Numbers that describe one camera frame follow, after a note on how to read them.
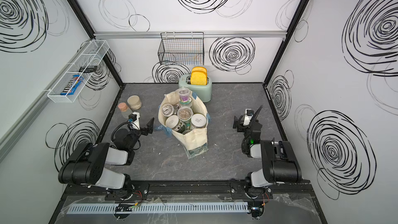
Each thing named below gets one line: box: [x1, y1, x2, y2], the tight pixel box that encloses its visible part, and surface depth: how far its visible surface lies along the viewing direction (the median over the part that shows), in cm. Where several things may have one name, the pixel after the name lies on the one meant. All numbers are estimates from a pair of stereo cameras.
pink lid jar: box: [117, 102, 133, 119], surface depth 96 cm
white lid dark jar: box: [164, 114, 187, 133], surface depth 82 cm
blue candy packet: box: [60, 74, 85, 96], surface depth 72 cm
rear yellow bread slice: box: [191, 66, 208, 73], surface depth 101 cm
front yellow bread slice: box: [190, 70, 208, 86], surface depth 99 cm
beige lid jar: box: [126, 94, 142, 111], surface depth 105 cm
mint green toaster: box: [178, 74, 212, 103], surface depth 101 cm
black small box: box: [78, 65, 98, 74], surface depth 80 cm
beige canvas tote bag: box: [154, 91, 211, 160], surface depth 80 cm
